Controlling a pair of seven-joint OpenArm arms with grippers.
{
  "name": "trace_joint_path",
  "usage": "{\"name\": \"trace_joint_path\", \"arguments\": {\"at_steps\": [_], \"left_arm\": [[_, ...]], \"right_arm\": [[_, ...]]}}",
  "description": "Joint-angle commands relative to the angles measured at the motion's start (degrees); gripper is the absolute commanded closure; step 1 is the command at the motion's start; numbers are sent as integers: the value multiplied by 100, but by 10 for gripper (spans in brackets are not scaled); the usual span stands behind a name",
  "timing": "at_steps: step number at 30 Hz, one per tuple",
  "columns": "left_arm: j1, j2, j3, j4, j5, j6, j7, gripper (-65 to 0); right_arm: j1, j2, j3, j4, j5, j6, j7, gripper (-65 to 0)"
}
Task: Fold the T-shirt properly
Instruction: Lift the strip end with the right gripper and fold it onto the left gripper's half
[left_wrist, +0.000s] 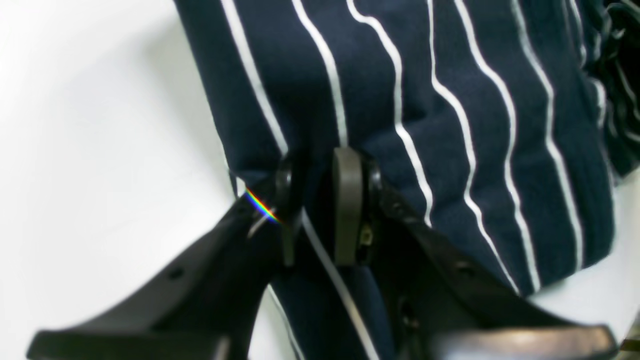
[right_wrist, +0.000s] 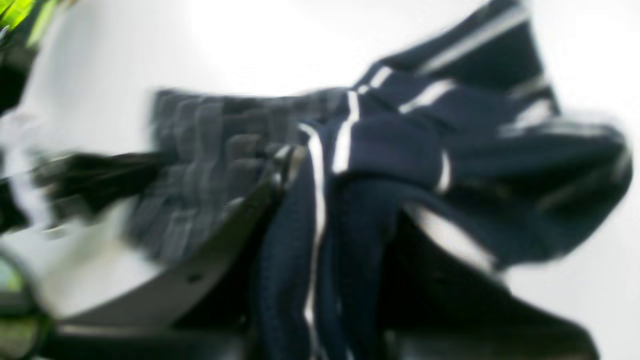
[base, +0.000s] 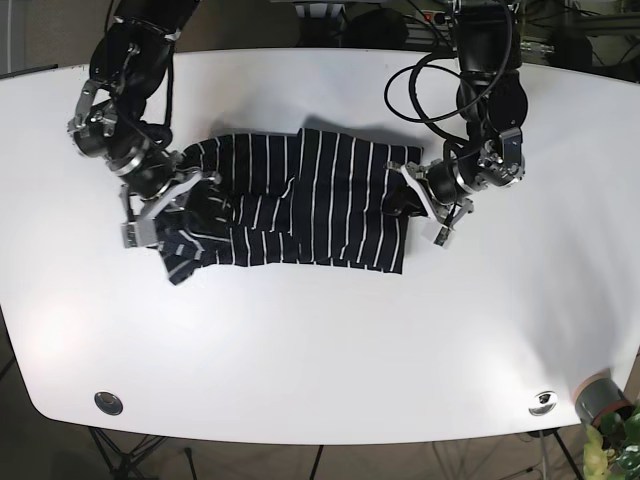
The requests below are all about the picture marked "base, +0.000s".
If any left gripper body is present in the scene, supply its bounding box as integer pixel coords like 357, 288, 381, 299
405, 125, 526, 246

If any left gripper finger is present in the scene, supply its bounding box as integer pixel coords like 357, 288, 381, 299
435, 198, 474, 247
400, 162, 450, 226

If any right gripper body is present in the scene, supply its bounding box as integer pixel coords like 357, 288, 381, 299
105, 140, 222, 248

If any black white striped T-shirt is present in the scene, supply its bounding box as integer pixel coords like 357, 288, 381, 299
156, 129, 423, 285

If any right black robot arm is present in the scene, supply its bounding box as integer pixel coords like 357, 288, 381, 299
67, 1, 204, 248

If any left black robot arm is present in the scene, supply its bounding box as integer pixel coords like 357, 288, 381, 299
387, 1, 528, 247

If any right metal table grommet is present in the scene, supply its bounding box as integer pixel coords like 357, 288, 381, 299
528, 391, 558, 417

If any metal table grommet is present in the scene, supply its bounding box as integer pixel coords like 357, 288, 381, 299
94, 391, 123, 416
528, 391, 558, 417

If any grey plant pot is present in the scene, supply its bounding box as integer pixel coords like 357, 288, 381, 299
572, 369, 634, 427

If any left metal table grommet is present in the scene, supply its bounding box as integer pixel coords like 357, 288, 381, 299
94, 391, 123, 416

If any green plant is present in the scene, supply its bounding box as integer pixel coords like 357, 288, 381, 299
583, 404, 639, 480

